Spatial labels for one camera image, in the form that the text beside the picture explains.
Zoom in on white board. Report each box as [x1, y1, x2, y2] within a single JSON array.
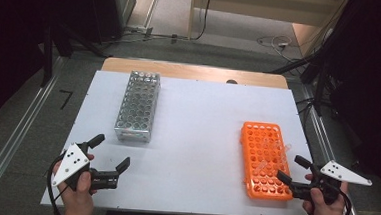
[[40, 67, 324, 215]]

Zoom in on silver metal test tube rack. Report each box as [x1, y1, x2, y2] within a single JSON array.
[[112, 69, 163, 145]]

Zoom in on beige wooden shelf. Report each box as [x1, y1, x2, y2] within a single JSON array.
[[187, 0, 349, 50]]

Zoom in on person's left hand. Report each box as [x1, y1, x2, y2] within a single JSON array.
[[55, 170, 99, 214]]

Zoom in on white floor cable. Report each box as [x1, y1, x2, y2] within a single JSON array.
[[255, 33, 296, 62]]

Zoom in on clear test tube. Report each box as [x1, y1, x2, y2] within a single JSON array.
[[276, 142, 293, 162], [254, 160, 270, 176]]

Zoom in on aluminium floor rail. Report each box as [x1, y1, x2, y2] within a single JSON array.
[[0, 52, 65, 215], [291, 83, 374, 215]]

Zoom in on dark cabinet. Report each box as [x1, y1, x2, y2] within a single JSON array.
[[81, 0, 138, 47]]

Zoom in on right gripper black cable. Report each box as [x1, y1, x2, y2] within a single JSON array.
[[336, 188, 355, 215]]

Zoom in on orange plastic test tube rack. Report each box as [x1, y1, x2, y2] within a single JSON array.
[[236, 121, 299, 203]]

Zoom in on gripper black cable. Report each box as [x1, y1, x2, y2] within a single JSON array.
[[44, 155, 68, 215], [336, 188, 355, 215]]

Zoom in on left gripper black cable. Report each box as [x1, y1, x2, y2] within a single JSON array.
[[44, 155, 68, 215]]

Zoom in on black floor cables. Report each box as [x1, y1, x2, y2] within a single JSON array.
[[294, 95, 317, 129]]

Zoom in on person's right hand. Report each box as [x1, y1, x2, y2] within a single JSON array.
[[301, 173, 351, 215]]

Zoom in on black metal stand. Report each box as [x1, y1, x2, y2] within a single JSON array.
[[267, 41, 337, 117], [38, 21, 111, 91]]

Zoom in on hanging black cable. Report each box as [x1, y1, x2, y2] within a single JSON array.
[[191, 0, 214, 43]]

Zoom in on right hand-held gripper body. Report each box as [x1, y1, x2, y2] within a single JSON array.
[[288, 158, 374, 209]]

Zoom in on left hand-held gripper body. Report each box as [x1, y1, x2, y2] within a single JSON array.
[[50, 140, 122, 195]]

